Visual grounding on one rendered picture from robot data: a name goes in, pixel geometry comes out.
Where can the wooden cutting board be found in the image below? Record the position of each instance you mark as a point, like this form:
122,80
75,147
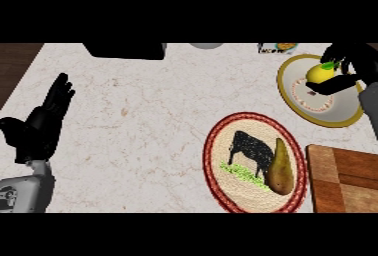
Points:
344,181

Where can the white bowl with yellow rim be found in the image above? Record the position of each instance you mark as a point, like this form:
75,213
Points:
314,100

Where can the round red-rimmed cow placemat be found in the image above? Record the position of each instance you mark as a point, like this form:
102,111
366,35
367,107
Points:
245,160

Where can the small printed box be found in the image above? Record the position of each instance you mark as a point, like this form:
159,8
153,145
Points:
276,48

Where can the black appliance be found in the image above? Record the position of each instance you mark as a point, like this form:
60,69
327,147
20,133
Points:
127,50

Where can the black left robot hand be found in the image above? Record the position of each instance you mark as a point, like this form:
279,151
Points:
43,125

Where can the brown pear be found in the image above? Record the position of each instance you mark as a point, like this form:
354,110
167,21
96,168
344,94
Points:
280,171

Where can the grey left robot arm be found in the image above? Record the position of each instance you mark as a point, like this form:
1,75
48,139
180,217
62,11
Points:
26,191

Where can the grey round object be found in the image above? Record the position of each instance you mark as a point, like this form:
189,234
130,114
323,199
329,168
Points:
206,45

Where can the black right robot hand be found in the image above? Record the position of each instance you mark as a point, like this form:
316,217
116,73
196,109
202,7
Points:
354,63

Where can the yellow lemon with green leaf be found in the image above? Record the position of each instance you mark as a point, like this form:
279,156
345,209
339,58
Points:
320,72

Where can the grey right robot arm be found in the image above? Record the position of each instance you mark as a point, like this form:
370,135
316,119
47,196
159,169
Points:
369,110

